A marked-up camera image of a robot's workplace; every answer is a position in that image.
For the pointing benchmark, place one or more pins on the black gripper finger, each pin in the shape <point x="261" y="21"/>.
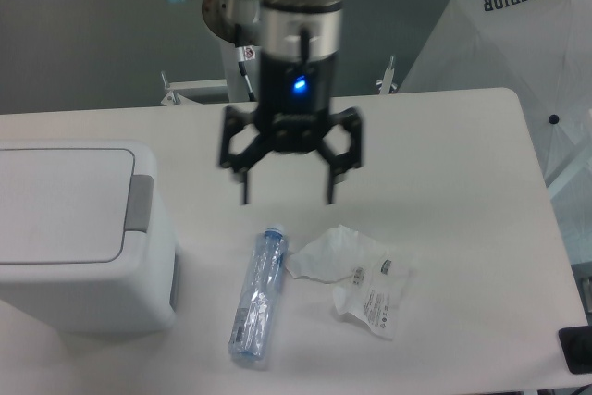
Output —
<point x="235" y="121"/>
<point x="351" y="121"/>

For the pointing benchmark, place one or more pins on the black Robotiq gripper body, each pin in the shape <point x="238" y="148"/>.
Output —
<point x="292" y="116"/>

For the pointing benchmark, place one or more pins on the white trash can lid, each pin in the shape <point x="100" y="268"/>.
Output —
<point x="63" y="206"/>

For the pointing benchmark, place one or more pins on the grey trash can push button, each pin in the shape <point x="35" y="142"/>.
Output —
<point x="139" y="204"/>

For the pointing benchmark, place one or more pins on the white trash can body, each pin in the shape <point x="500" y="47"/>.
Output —
<point x="133" y="293"/>

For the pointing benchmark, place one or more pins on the crumpled white tissue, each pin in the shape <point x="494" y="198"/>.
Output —
<point x="334" y="255"/>

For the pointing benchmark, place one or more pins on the clear printed plastic wrapper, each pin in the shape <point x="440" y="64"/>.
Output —
<point x="373" y="294"/>

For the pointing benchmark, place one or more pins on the white Superior umbrella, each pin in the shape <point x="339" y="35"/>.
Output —
<point x="541" y="50"/>

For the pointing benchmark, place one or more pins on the crushed clear plastic bottle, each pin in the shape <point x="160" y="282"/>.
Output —
<point x="259" y="296"/>

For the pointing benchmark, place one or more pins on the black device at table edge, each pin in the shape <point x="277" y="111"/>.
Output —
<point x="576" y="347"/>

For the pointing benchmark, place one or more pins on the white metal base frame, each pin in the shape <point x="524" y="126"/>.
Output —
<point x="186" y="92"/>

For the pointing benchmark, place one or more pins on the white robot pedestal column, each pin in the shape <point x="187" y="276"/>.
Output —
<point x="241" y="69"/>

